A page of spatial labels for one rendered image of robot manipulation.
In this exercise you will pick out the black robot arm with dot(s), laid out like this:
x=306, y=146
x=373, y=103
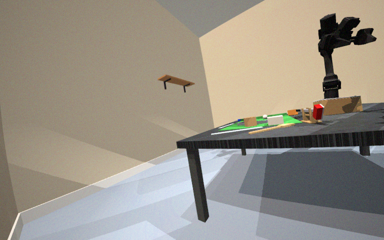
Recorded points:
x=331, y=83

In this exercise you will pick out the orange putter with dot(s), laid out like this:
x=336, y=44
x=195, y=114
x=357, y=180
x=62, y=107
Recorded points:
x=292, y=112

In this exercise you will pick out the green flat mat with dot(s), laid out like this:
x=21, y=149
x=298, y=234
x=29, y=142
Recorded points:
x=287, y=120

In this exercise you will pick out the white block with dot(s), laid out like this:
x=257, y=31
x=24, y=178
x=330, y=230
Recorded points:
x=275, y=120

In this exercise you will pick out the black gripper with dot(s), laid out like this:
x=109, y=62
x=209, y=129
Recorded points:
x=332, y=41

